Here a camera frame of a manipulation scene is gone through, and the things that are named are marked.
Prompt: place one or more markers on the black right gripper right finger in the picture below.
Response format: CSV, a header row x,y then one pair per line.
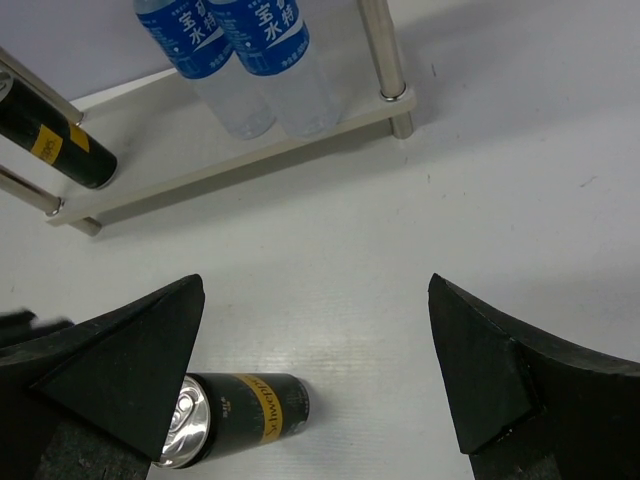
x,y
527,404

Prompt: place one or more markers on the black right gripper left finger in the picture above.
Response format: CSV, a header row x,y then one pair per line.
x,y
95,401

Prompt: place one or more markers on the dark can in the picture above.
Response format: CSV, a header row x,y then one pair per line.
x,y
37,127
220,414

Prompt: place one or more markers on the Pocari Sweat bottle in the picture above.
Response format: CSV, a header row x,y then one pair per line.
x,y
274,45
194,43

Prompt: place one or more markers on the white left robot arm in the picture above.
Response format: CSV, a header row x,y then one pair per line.
x,y
23,325

